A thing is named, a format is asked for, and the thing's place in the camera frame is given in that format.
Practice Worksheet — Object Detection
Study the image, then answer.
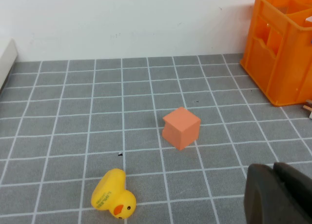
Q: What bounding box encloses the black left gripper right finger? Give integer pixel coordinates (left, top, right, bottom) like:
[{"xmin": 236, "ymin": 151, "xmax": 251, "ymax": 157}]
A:
[{"xmin": 272, "ymin": 162, "xmax": 312, "ymax": 224}]

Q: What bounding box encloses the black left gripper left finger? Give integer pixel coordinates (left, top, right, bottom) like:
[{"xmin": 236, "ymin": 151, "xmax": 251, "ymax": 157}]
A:
[{"xmin": 243, "ymin": 163, "xmax": 305, "ymax": 224}]

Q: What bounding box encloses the orange plastic cutlery holder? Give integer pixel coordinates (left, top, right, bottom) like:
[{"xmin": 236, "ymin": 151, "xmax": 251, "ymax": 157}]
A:
[{"xmin": 240, "ymin": 0, "xmax": 312, "ymax": 107}]

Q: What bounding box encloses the orange cube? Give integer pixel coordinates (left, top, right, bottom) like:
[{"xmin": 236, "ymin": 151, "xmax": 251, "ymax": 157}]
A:
[{"xmin": 161, "ymin": 106, "xmax": 202, "ymax": 151}]

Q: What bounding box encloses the yellow rubber duck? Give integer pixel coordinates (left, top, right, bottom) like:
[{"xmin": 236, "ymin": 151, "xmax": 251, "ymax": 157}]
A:
[{"xmin": 90, "ymin": 167, "xmax": 137, "ymax": 220}]

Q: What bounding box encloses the grey grid mat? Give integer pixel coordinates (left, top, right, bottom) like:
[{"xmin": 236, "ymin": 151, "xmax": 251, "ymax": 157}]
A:
[{"xmin": 0, "ymin": 53, "xmax": 312, "ymax": 224}]

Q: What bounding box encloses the white side panel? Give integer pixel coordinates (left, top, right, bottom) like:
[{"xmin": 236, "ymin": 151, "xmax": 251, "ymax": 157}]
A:
[{"xmin": 0, "ymin": 37, "xmax": 18, "ymax": 91}]

